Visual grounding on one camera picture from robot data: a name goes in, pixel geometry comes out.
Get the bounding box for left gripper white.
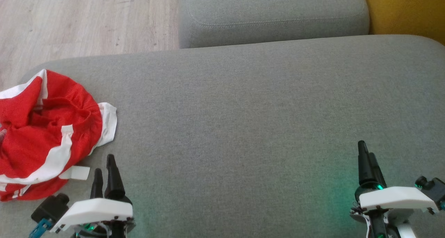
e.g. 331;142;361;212
50;154;135;238

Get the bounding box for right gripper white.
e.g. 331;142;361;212
350;140;439;238

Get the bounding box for red and white sports shirt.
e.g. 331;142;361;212
0;69;118;202

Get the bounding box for grey sofa seat cushion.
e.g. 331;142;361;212
0;34;445;238

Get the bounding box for yellow upholstered furniture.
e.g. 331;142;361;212
361;0;445;45

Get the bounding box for grey sofa back cushion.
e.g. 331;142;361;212
178;0;370;49

